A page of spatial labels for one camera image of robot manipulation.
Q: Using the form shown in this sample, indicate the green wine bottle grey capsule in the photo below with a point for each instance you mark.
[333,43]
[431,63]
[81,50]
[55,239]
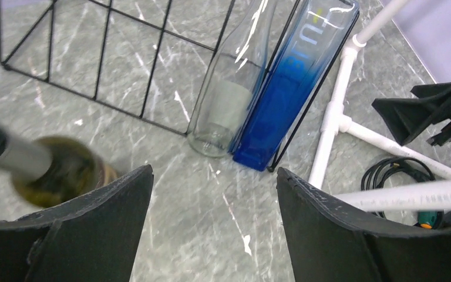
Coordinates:
[51,170]

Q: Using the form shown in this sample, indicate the white PVC pipe frame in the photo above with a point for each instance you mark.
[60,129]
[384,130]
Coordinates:
[429,196]

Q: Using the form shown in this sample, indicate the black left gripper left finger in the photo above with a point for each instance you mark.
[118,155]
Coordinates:
[93,237]

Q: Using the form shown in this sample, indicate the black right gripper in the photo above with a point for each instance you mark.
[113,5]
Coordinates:
[407,118]

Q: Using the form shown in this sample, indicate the clear glass bottle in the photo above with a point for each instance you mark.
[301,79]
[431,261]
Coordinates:
[232,83]

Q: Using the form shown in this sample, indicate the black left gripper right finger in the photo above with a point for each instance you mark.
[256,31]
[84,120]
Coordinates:
[329,240]

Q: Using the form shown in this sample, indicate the black wire wine rack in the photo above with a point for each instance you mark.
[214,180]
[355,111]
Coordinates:
[139,58]

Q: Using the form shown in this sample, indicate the blue square glass bottle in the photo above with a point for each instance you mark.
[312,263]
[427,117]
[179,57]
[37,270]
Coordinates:
[311,43]

